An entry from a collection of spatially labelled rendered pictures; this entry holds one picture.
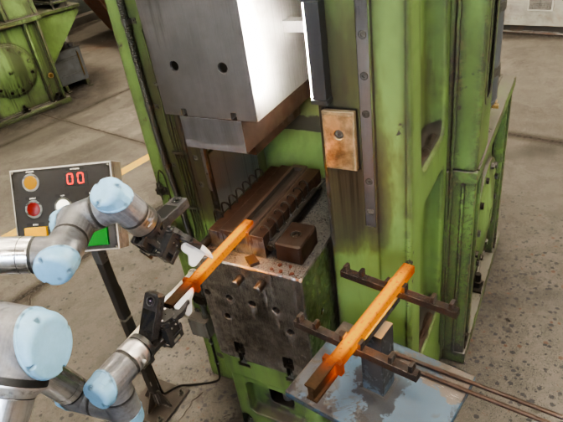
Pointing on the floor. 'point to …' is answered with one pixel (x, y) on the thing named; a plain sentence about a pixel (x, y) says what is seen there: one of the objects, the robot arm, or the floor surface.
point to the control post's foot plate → (169, 401)
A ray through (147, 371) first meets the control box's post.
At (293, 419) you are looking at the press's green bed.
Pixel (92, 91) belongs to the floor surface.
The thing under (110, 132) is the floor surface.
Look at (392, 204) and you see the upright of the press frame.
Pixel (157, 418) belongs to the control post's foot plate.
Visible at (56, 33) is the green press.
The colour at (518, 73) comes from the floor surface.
